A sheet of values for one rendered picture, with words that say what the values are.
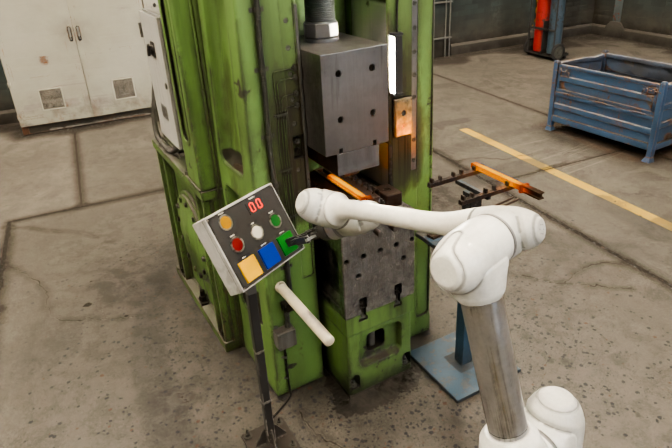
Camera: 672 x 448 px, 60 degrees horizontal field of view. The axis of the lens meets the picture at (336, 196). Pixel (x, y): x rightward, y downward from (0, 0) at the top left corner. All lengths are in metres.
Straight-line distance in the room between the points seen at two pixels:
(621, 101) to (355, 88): 3.92
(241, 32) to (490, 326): 1.34
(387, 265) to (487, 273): 1.29
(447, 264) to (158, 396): 2.10
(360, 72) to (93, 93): 5.52
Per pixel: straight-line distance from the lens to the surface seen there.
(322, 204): 1.71
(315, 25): 2.37
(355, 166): 2.36
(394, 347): 2.95
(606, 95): 5.95
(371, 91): 2.31
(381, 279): 2.61
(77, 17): 7.34
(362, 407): 2.88
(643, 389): 3.22
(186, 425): 2.95
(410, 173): 2.73
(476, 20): 10.05
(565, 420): 1.73
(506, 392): 1.52
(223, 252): 1.97
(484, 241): 1.34
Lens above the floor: 2.07
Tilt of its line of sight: 25 degrees down
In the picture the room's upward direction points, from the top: 3 degrees counter-clockwise
